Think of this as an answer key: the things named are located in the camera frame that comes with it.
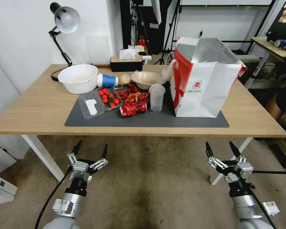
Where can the white tissue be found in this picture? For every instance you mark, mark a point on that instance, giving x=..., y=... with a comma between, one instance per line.
x=126, y=54

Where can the wooden side table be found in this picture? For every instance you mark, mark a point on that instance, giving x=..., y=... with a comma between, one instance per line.
x=264, y=51

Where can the small red box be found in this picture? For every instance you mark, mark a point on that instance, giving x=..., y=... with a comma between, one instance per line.
x=142, y=41

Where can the beige pulp bowl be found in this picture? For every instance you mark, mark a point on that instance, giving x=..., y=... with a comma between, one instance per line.
x=145, y=78

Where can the white blue paper cup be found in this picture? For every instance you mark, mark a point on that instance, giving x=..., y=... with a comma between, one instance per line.
x=108, y=80

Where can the beige round bun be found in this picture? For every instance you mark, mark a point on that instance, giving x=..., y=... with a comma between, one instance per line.
x=125, y=79

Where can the black monitor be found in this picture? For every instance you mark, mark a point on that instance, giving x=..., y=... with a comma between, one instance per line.
x=283, y=23

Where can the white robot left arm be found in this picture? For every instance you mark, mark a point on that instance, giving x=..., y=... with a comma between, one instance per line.
x=62, y=212

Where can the black tripod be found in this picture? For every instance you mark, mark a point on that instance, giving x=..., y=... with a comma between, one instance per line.
x=171, y=26

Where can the black wooden-lid tissue box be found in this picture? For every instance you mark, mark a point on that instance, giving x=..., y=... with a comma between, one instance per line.
x=126, y=65

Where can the white cabinet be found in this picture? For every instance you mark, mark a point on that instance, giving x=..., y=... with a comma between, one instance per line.
x=4, y=148

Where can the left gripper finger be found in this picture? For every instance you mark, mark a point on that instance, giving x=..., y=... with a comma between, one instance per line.
x=76, y=150
x=105, y=153

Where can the clear plastic cup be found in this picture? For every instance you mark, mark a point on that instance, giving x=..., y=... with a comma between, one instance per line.
x=156, y=100

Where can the red white food delivery bag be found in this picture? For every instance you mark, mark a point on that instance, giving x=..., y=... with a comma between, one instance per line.
x=205, y=100

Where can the clear plastic clamshell box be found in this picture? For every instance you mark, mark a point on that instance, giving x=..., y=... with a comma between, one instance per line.
x=91, y=112

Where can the black light stand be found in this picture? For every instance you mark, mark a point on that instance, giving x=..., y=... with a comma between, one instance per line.
x=134, y=21

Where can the white drawer unit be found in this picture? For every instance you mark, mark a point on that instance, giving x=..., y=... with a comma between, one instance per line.
x=1, y=188

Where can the white table leg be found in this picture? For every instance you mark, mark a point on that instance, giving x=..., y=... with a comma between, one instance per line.
x=44, y=158
x=226, y=164

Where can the white reflector panel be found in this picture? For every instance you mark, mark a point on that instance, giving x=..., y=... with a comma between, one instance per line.
x=157, y=10

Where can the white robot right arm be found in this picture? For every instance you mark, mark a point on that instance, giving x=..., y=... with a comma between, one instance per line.
x=245, y=210

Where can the dark grey table mat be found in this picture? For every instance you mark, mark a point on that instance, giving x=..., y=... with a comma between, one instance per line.
x=145, y=120

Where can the person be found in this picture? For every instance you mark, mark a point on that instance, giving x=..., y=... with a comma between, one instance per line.
x=280, y=102

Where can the blue can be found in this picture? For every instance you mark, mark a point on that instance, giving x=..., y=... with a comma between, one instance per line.
x=280, y=43

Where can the white plastic bowl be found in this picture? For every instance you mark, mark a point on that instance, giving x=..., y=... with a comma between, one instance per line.
x=77, y=83

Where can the red crumpled wrapper pile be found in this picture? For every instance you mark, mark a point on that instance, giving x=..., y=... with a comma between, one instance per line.
x=133, y=94

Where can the crushed dark red can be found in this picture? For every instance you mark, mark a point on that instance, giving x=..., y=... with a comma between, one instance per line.
x=141, y=106

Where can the white label in clamshell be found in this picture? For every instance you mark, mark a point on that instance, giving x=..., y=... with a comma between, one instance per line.
x=91, y=107

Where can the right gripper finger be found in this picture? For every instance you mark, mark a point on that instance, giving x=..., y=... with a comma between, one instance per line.
x=234, y=149
x=209, y=151

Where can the black desk lamp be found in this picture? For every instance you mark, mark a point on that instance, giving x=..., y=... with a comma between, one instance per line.
x=66, y=19

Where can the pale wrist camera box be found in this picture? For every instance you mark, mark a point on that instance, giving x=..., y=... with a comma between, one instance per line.
x=244, y=169
x=81, y=169

